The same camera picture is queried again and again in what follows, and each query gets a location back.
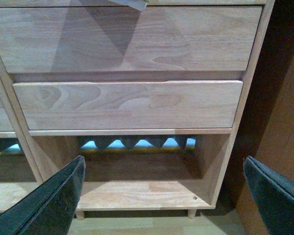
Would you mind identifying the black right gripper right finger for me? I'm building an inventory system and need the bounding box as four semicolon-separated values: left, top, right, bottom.
243;156;294;235

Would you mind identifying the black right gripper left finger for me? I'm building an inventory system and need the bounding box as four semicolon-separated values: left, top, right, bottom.
0;156;85;235

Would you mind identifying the wooden shelf cabinet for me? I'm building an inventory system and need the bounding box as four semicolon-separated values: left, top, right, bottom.
0;0;274;219

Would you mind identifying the adjacent wooden cabinet left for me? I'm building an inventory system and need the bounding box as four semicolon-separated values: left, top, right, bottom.
0;34;44;214

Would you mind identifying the brown wooden side panel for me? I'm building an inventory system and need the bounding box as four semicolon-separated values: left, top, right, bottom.
235;31;294;235

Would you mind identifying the grey triangle bunting backdrop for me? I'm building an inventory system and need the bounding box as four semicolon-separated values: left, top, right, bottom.
77;135;196;153

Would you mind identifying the lower wooden drawer front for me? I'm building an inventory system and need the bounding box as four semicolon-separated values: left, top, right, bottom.
14;80;243;131

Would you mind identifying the wooden drawer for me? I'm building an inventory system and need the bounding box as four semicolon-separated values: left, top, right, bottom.
0;6;262;73
14;80;243;131

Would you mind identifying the upper wooden drawer front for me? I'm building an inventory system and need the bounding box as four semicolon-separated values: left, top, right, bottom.
0;6;262;73

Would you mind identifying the paper sheet on top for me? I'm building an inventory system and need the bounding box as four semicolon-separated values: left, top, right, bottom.
110;0;149;11

